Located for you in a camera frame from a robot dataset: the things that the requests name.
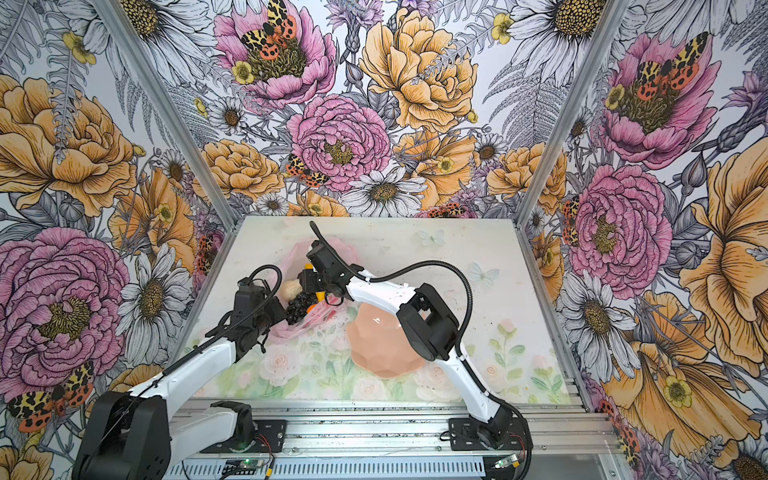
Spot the aluminium corner post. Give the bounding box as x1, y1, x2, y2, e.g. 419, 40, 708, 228
515, 0, 631, 230
94, 1, 239, 232

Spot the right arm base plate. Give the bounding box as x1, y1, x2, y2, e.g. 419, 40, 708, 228
441, 417, 531, 451

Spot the green circuit board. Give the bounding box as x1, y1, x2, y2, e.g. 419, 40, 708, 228
494, 454, 521, 470
221, 459, 272, 479

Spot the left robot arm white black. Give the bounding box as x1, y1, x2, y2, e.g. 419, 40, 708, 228
72, 278, 285, 479

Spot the pink plastic bag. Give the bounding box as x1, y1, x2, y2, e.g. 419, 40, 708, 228
268, 239, 357, 348

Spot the right aluminium corner post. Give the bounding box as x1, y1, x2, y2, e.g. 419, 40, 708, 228
515, 0, 631, 230

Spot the green circuit board right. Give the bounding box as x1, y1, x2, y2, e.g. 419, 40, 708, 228
494, 454, 521, 470

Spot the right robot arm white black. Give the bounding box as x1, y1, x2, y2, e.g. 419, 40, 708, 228
302, 239, 518, 449

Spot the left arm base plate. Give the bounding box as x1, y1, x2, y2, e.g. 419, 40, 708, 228
202, 419, 288, 454

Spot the pink faceted plastic bowl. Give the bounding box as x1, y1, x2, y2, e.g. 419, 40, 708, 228
346, 303, 426, 379

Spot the left aluminium corner post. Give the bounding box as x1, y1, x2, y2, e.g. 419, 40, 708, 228
94, 1, 239, 232

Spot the green circuit board left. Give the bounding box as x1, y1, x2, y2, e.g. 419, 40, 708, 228
221, 459, 272, 479

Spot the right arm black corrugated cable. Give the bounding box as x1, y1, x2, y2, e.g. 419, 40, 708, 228
308, 220, 534, 480

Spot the aluminium frame rail front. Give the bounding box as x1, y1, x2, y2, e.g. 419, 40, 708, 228
104, 400, 619, 460

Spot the white slotted cable duct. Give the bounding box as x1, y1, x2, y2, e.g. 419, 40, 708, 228
163, 456, 486, 479

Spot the dark fake grape bunch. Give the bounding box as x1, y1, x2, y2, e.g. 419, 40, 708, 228
285, 292, 318, 325

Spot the beige fake garlic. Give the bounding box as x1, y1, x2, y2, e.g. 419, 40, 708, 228
279, 280, 303, 303

